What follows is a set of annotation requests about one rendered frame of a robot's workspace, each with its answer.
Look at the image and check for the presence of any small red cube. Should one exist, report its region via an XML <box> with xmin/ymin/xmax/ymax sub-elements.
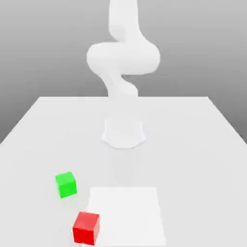
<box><xmin>72</xmin><ymin>211</ymin><xmax>100</xmax><ymax>246</ymax></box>

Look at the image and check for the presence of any small green cube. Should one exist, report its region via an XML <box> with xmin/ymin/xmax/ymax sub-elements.
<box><xmin>55</xmin><ymin>171</ymin><xmax>78</xmax><ymax>199</ymax></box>

